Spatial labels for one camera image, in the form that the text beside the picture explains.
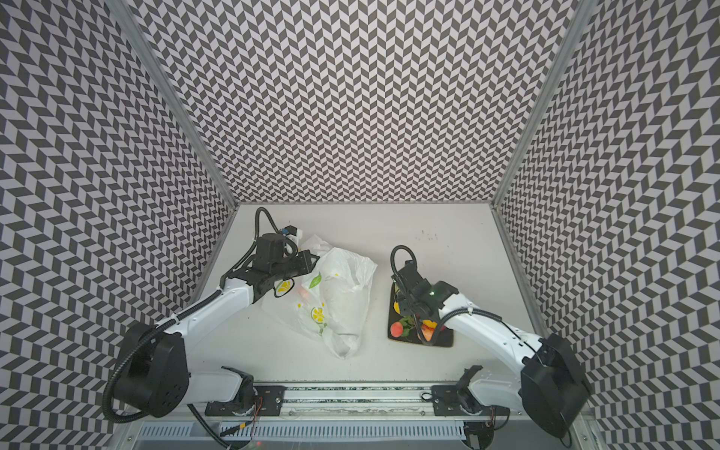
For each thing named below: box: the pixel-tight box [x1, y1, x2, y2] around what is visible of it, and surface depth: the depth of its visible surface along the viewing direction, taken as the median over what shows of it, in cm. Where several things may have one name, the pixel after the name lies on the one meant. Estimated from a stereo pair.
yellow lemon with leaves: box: [392, 300, 415, 338], surface depth 85 cm
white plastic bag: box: [261, 236, 377, 360], surface depth 86 cm
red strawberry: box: [390, 321, 404, 339], surface depth 83 cm
